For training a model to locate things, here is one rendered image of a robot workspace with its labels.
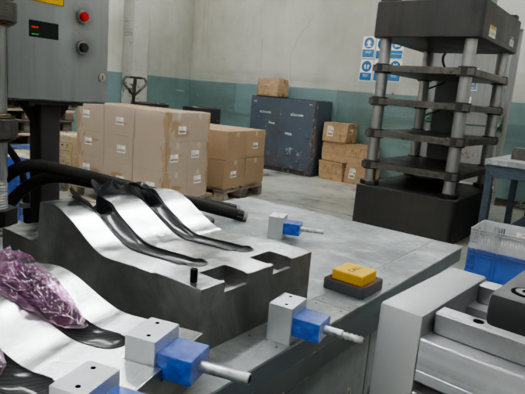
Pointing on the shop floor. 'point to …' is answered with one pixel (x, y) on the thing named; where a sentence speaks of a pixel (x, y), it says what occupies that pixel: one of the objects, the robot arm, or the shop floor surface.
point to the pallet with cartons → (234, 162)
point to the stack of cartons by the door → (342, 154)
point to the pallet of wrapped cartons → (144, 145)
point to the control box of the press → (54, 75)
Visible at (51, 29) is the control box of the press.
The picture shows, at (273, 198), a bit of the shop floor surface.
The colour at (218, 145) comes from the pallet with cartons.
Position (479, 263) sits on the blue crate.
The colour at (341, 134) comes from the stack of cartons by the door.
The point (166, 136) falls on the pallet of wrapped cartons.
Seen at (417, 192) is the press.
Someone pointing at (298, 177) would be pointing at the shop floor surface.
